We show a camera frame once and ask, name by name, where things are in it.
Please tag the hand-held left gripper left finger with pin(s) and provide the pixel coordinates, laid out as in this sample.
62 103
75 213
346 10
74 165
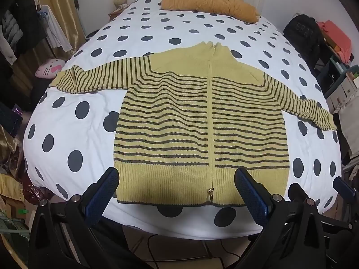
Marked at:
102 199

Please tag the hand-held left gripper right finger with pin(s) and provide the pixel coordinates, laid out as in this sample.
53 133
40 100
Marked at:
252 199

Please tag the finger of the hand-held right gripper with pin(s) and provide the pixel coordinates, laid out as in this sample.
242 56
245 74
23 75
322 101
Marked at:
343 187
296 192

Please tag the yellow striped knit sweater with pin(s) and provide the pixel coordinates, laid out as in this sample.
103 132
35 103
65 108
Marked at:
168 117

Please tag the gold shiny cloth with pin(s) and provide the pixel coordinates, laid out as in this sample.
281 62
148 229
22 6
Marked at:
8 145

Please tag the white polka dot bed cover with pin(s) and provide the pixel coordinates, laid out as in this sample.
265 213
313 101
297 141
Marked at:
84 70

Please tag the pink cat plush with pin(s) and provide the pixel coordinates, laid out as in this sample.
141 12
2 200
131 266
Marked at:
49 68

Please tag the orange cloth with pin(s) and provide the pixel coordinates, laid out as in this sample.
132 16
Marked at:
336 39

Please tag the black backpack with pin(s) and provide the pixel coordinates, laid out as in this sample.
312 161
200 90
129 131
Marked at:
301 30

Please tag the white hanging garment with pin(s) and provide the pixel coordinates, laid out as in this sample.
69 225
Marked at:
56 33

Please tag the gold curtain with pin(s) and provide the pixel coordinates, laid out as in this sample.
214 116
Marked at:
66 11

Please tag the beige woven ball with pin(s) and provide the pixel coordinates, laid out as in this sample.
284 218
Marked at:
121 0

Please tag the dark hanging clothes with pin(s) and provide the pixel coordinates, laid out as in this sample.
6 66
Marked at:
19 14

